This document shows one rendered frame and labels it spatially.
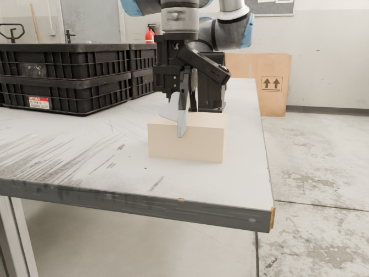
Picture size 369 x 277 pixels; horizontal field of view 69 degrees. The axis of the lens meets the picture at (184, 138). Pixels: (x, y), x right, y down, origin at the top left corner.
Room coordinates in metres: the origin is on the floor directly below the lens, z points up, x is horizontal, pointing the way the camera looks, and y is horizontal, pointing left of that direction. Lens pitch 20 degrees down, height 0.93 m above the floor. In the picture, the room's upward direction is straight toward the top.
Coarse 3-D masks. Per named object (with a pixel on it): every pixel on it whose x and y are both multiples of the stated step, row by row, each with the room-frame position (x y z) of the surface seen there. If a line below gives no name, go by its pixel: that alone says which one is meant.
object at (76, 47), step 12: (0, 48) 0.97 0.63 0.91; (12, 48) 0.95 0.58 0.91; (24, 48) 0.93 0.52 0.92; (36, 48) 0.91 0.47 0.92; (48, 48) 0.89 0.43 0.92; (60, 48) 0.87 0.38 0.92; (72, 48) 0.86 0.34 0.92; (84, 48) 0.88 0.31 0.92; (96, 48) 0.94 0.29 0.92; (108, 48) 1.00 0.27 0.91; (120, 48) 1.06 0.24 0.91
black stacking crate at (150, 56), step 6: (126, 54) 1.15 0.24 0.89; (132, 54) 1.16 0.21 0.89; (138, 54) 1.21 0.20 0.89; (144, 54) 1.25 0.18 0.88; (150, 54) 1.31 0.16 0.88; (156, 54) 1.36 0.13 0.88; (132, 60) 1.16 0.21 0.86; (138, 60) 1.20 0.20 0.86; (144, 60) 1.25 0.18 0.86; (150, 60) 1.30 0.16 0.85; (156, 60) 1.36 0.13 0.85; (132, 66) 1.16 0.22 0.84; (138, 66) 1.20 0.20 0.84; (144, 66) 1.25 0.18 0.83; (150, 66) 1.30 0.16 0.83
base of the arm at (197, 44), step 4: (188, 40) 1.06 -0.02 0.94; (192, 40) 1.05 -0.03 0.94; (196, 40) 1.05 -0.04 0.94; (200, 40) 1.05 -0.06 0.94; (188, 44) 1.05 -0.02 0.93; (192, 44) 1.03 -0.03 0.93; (196, 44) 1.03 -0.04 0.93; (200, 44) 1.03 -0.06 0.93; (204, 44) 1.04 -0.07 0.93; (208, 44) 1.05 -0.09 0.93; (196, 48) 1.00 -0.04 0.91; (200, 48) 1.01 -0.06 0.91; (204, 48) 1.02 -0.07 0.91; (208, 48) 1.04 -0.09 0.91; (212, 48) 1.07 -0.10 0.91
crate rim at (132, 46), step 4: (128, 44) 1.14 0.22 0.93; (132, 44) 1.14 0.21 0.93; (136, 44) 1.17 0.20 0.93; (140, 44) 1.20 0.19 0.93; (144, 44) 1.23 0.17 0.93; (148, 44) 1.27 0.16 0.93; (152, 44) 1.30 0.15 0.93; (132, 48) 1.14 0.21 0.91; (136, 48) 1.17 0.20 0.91; (140, 48) 1.20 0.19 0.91; (144, 48) 1.23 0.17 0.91; (148, 48) 1.26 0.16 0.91; (152, 48) 1.30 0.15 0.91; (156, 48) 1.34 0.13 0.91
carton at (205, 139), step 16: (192, 112) 0.64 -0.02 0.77; (160, 128) 0.54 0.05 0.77; (176, 128) 0.53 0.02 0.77; (192, 128) 0.52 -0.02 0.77; (208, 128) 0.51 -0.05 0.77; (224, 128) 0.51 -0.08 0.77; (160, 144) 0.54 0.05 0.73; (176, 144) 0.53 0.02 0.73; (192, 144) 0.52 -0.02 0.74; (208, 144) 0.51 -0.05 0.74; (224, 144) 0.53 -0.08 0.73; (208, 160) 0.51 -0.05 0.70
